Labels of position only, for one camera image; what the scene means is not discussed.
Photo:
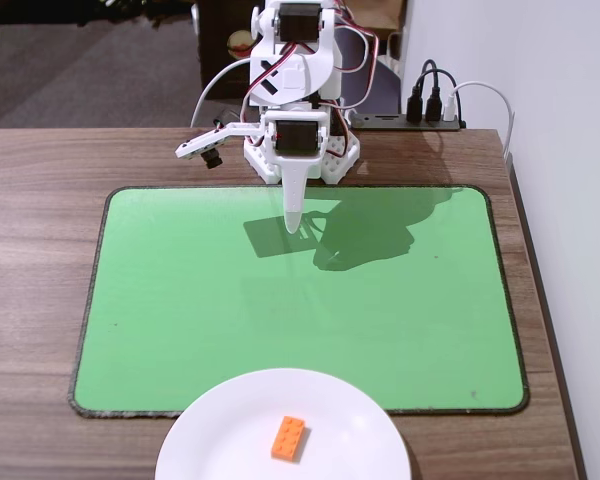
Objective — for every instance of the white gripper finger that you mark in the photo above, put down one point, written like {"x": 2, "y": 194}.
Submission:
{"x": 295, "y": 200}

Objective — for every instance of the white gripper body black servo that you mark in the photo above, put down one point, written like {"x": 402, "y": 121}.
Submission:
{"x": 296, "y": 138}

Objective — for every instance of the orange lego block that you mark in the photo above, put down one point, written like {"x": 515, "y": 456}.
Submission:
{"x": 290, "y": 438}

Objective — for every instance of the white robot arm with base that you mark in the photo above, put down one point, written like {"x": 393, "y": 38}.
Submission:
{"x": 292, "y": 75}

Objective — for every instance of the white round plate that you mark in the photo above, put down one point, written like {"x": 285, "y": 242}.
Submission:
{"x": 220, "y": 440}

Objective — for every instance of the black power strip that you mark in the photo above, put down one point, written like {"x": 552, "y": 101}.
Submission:
{"x": 385, "y": 122}

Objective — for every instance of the dark brown cabinet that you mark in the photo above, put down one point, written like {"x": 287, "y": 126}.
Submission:
{"x": 215, "y": 30}

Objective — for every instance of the green mat with dark edge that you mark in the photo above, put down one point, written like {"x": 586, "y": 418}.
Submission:
{"x": 230, "y": 325}

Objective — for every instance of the wrist camera on white mount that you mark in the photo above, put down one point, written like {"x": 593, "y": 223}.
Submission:
{"x": 205, "y": 142}

